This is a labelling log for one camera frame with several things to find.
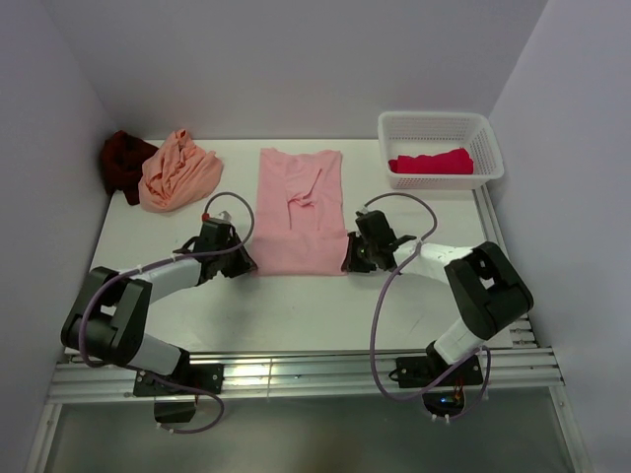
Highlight light pink t-shirt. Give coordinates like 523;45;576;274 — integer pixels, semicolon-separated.
249;148;348;276

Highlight aluminium frame rails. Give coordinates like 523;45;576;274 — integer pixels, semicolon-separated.
26;187;595;472

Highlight peach orange t-shirt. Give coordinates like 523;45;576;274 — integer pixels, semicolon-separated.
138;129;224;213

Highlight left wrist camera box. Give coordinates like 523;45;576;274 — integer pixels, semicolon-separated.
201;211;233;224

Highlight white plastic basket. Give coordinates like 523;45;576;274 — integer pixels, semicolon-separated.
378;111;505;190

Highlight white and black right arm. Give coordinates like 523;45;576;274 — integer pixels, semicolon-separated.
342;208;534;386

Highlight dark maroon t-shirt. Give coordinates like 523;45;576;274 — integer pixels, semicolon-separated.
99;130;158;206

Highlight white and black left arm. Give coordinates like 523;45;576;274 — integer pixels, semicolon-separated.
60;216;257;395

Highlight red rolled t-shirt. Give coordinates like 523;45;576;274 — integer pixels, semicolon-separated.
387;148;474;175

